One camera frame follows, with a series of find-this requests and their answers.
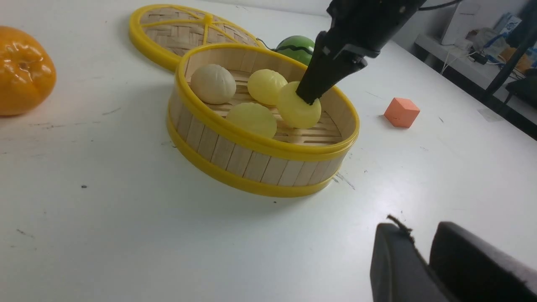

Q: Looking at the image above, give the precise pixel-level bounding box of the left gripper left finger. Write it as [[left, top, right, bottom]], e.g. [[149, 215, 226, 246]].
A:
[[370, 223, 458, 302]]

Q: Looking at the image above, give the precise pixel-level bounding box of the cluttered background shelf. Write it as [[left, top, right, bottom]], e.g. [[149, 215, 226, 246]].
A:
[[415, 0, 536, 139]]

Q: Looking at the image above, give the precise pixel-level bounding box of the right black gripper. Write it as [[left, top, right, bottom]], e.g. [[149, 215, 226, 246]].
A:
[[296, 0, 425, 105]]

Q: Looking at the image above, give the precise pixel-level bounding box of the orange toy tangerine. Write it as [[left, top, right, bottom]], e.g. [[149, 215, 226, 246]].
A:
[[0, 26, 56, 117]]

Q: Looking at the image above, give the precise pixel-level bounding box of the green toy watermelon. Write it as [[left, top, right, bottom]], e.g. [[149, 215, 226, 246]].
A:
[[274, 36, 315, 65]]

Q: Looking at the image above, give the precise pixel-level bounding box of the white toy bun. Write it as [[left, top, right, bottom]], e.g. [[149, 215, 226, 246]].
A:
[[190, 64, 237, 105]]

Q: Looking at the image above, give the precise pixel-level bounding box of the orange foam cube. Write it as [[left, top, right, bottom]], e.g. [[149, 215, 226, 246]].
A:
[[383, 98, 420, 129]]

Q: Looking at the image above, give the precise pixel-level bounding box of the white box on shelf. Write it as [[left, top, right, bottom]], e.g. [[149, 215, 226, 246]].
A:
[[440, 0, 481, 46]]

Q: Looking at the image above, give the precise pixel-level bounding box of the woven bamboo steamer lid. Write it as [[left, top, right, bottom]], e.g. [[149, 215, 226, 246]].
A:
[[128, 4, 265, 71]]

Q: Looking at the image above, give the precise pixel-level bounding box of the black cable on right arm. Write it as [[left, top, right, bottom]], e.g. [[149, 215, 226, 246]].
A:
[[420, 0, 462, 11]]

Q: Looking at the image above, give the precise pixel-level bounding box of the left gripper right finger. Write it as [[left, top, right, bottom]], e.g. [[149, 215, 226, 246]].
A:
[[429, 221, 537, 302]]

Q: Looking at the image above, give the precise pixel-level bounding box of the yellow-rimmed bamboo steamer tray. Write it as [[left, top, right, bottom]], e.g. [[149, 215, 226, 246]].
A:
[[167, 44, 360, 198]]

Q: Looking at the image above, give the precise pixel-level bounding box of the yellow toy bun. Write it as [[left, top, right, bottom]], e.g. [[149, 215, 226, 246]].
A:
[[276, 81, 322, 129], [226, 102, 277, 139], [247, 69, 288, 107]]

